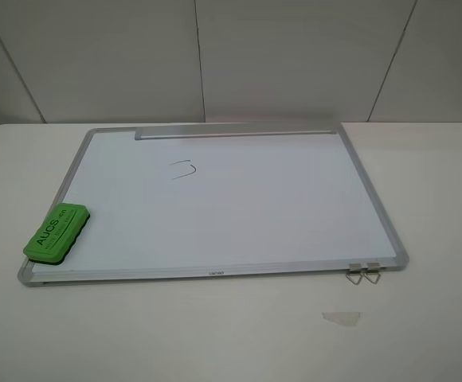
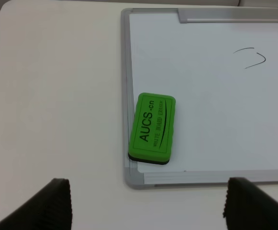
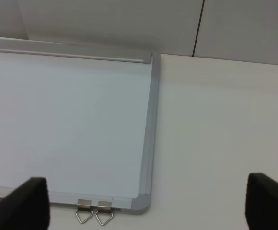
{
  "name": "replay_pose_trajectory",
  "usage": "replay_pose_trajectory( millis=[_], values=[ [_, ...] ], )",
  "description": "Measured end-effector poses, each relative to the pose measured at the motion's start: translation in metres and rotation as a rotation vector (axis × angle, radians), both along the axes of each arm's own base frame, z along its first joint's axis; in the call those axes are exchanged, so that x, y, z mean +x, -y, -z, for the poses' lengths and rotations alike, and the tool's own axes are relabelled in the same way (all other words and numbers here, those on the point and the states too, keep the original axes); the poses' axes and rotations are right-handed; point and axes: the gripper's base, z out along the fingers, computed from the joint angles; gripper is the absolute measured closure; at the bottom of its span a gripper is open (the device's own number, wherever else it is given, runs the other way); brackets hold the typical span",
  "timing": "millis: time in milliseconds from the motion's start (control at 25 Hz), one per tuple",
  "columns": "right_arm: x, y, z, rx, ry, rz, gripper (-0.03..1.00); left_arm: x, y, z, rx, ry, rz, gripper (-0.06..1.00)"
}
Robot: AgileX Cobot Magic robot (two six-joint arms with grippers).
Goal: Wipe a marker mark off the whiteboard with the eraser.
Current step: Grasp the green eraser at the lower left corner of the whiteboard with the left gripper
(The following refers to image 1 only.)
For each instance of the green whiteboard eraser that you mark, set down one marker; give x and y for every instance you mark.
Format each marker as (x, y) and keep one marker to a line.
(57, 234)

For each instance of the aluminium framed whiteboard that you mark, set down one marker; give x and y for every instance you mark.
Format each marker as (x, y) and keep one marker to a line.
(257, 205)

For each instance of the handwritten marker stroke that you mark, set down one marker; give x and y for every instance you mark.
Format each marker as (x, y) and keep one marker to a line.
(181, 169)

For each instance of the grey marker tray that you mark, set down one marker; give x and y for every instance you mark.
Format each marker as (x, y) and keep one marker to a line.
(213, 130)

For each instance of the left metal hanging clip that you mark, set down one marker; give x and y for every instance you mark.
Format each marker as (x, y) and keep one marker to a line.
(355, 273)

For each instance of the metal hanging clip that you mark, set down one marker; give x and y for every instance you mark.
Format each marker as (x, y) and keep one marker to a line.
(373, 272)
(355, 273)

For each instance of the right metal hanging clip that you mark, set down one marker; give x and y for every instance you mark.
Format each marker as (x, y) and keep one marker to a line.
(373, 272)

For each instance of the clear tape piece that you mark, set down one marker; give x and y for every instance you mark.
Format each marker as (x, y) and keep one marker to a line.
(344, 319)

